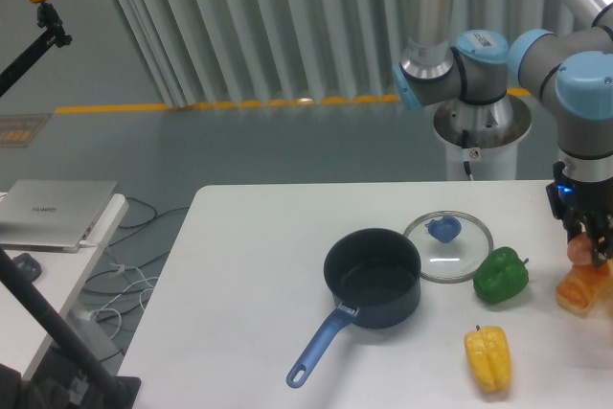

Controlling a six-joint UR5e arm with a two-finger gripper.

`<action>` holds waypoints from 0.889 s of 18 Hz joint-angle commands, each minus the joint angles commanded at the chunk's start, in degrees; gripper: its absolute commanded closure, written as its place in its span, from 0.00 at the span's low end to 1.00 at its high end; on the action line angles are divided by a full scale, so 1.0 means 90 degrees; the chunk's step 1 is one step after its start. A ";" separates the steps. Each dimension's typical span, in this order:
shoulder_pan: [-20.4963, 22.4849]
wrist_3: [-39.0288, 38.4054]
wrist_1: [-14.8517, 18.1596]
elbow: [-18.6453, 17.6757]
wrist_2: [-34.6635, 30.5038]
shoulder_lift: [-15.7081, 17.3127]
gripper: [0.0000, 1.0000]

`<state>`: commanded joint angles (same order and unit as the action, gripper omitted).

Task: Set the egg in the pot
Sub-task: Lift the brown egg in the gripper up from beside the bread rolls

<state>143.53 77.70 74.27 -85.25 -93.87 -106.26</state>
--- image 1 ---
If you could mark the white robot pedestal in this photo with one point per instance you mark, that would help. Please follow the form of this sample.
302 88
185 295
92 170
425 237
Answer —
481 141

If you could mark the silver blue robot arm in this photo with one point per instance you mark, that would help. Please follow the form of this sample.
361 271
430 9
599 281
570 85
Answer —
571 76

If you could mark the pink brown egg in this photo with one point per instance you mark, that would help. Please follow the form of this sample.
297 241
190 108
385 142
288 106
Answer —
580 250

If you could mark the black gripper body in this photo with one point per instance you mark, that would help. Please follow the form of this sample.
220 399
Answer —
566 193

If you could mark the dark blue saucepan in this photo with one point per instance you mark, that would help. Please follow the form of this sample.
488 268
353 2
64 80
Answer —
373 276

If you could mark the green bell pepper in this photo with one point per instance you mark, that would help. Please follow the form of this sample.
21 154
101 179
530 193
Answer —
501 276

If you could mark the yellow bell pepper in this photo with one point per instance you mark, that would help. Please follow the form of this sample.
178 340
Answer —
488 355

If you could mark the orange croissant bread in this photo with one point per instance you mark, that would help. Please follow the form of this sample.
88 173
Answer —
582 287

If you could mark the glass lid blue knob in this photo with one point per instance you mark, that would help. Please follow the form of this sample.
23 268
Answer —
451 244

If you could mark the silver laptop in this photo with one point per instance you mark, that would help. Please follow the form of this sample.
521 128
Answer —
52 215

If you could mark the black tripod pole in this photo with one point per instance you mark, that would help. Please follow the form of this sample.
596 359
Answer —
117 391

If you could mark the black object on desk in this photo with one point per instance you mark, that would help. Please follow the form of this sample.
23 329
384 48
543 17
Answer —
28 266

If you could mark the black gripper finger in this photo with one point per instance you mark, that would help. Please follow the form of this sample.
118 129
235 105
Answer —
598 227
573 220

